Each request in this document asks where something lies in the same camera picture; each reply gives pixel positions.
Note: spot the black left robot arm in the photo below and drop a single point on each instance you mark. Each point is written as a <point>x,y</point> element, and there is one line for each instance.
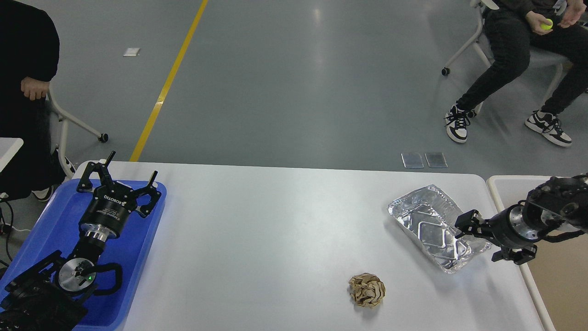
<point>80,266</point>

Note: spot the seated person in black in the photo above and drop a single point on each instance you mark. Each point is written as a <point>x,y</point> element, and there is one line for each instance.
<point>512,30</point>

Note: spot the left floor metal plate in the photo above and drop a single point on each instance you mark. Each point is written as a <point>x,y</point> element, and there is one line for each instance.
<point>412,160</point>

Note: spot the small white floor plate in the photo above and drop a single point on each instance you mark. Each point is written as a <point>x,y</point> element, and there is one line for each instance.
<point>131,52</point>

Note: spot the right floor metal plate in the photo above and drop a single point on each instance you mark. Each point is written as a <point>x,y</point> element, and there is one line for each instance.
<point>436,160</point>

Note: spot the crumpled brown paper ball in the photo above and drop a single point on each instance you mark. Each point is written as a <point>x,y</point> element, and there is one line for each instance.
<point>366,290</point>

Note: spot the floor metal plate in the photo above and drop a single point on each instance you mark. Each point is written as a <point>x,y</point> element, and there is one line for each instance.
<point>436,160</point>
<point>412,160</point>

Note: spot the blue plastic tray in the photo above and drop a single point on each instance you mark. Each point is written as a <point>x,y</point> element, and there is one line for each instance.
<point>57,229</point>

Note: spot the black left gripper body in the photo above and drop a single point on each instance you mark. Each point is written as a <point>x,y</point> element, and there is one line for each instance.
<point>108,211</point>

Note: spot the beige plastic bin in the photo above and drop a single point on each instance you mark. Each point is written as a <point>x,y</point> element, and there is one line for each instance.
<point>559,271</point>

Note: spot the white chair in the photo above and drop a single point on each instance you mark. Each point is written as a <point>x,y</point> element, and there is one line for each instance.
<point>60,120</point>
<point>480,44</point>

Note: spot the person in black left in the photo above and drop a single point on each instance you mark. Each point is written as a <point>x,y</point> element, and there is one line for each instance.
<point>29,55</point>

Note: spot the aluminium foil tray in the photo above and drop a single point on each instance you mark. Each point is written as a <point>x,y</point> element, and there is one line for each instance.
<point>428,216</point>

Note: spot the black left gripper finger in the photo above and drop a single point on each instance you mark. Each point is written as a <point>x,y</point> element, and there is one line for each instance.
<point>147,197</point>
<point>101,169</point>

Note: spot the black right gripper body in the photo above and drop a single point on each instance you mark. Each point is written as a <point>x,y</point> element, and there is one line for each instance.
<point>509,229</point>

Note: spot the white chair left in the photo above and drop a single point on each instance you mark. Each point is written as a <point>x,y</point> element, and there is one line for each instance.
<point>60,120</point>

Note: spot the yellow green ball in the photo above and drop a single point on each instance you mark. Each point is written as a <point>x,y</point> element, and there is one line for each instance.
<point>546,25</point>

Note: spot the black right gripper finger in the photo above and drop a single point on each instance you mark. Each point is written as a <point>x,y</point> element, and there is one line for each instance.
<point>471,223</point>
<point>519,257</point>

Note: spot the white side table corner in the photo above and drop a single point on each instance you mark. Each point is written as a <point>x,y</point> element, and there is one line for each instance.
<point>8,148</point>

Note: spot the white chair right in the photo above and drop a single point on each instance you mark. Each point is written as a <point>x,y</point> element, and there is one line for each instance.
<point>480,44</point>

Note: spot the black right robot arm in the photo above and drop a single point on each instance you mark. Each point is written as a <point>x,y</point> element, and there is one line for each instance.
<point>554,211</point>

